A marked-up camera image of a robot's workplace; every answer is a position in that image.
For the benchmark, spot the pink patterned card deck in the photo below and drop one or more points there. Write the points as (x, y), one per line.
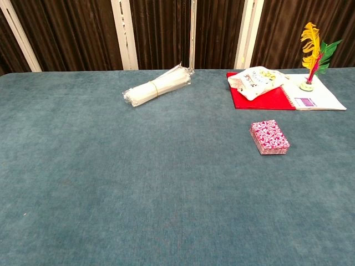
(269, 136)

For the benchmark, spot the yellow rubber band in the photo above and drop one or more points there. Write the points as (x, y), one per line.
(156, 89)

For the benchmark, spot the clear wrapped white straw bundle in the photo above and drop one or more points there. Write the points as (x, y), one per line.
(158, 84)

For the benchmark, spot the red cover spiral notebook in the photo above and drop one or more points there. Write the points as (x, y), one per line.
(266, 99)

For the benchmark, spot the white printed cloth bag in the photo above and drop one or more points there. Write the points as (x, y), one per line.
(256, 80)

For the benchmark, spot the dark brown pleated curtain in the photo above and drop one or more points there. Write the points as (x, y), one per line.
(283, 30)
(11, 55)
(161, 30)
(69, 33)
(219, 33)

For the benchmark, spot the yellow green feather shuttlecock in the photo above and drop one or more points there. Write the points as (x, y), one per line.
(311, 41)

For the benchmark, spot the thin white frame post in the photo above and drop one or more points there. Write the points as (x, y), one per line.
(193, 33)

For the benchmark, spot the white wide frame post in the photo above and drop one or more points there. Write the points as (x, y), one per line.
(124, 33)
(248, 33)

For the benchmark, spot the white slanted frame post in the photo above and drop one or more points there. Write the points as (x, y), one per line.
(19, 33)

